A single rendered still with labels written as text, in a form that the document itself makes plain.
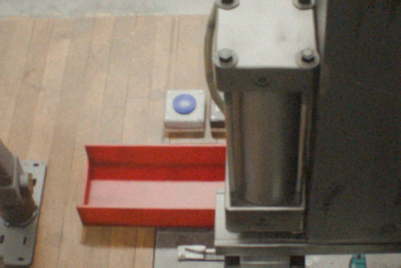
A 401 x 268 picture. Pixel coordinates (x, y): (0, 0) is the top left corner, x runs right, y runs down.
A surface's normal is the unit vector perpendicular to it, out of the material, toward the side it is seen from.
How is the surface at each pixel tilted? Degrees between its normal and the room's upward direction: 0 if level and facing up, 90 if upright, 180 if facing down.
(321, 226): 90
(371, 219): 90
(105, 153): 90
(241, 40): 0
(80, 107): 0
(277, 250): 90
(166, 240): 0
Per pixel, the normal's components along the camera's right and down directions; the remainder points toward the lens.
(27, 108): -0.06, -0.58
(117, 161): -0.04, 0.81
